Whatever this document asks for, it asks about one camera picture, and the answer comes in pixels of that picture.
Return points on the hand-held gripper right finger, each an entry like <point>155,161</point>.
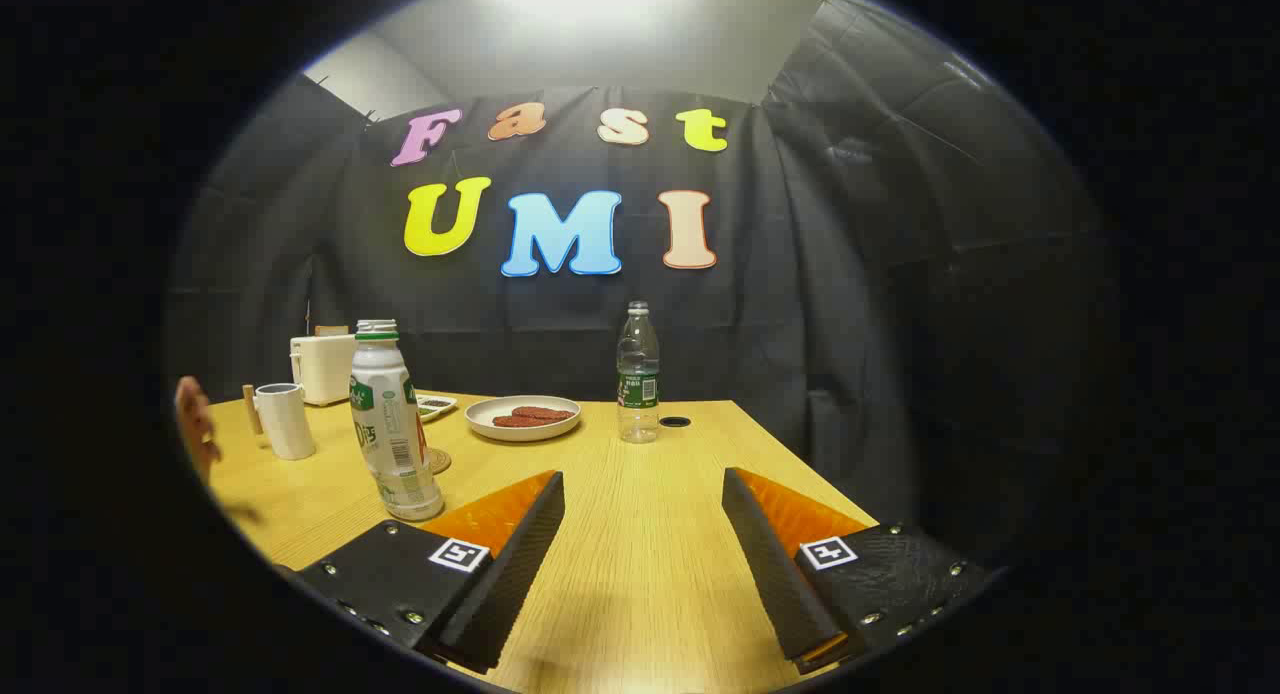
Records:
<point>780,574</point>

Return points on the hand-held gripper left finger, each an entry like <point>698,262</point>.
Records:
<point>510,584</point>

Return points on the round wooden coaster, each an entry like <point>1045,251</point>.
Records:
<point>441,461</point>

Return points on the white juice bottle green label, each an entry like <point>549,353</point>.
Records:
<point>385,414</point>

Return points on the clear plastic water bottle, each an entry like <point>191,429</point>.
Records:
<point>638,374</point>

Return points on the wooden table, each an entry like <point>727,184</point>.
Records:
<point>640,534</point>

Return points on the red meat strip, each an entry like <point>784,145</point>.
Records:
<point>545,412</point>
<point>515,422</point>

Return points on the white round plate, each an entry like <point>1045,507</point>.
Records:
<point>480,421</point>

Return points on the white divided bean dish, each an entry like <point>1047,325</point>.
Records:
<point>436,406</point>

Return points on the cream toaster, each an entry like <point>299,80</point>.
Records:
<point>322,369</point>

